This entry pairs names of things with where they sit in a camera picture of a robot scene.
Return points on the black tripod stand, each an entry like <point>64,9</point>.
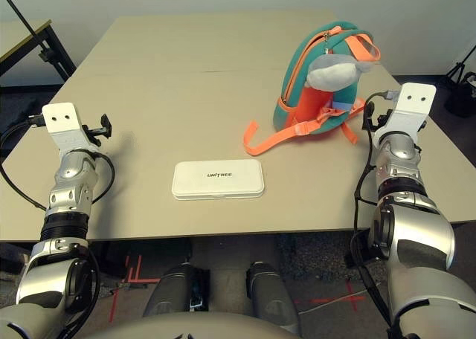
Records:
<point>460,67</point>

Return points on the thin black pole with clamp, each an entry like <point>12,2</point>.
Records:
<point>44,53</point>

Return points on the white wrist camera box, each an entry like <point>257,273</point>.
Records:
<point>63,127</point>
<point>413,105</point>

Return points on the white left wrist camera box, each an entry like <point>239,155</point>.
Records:
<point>63,127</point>

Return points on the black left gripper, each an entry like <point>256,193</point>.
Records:
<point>105,126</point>

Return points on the white Unitree pencil case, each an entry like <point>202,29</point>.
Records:
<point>217,179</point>

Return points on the black waste bin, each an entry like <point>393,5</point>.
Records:
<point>459,101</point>

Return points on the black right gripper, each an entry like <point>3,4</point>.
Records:
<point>381,119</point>

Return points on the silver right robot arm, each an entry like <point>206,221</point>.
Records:
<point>409,227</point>

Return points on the side table with black frame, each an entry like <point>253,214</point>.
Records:
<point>18,34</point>

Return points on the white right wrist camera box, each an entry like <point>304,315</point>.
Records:
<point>413,105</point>

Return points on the teal and orange backpack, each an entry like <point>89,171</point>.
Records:
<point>294,79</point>

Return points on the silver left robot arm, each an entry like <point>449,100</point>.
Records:
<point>70,201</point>

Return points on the grey robot torso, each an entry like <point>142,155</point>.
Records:
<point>186,328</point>

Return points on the grey robot right leg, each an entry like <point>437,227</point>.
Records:
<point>271,298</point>

